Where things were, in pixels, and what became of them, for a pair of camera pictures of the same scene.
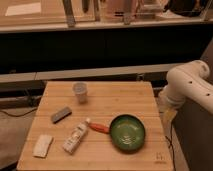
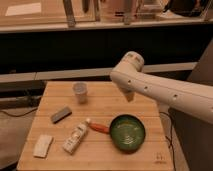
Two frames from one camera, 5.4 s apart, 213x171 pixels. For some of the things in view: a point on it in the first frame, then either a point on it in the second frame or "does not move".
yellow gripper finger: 169,114 to 129,94
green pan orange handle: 127,132 does not move
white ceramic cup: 80,89 does not move
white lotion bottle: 76,137 does not move
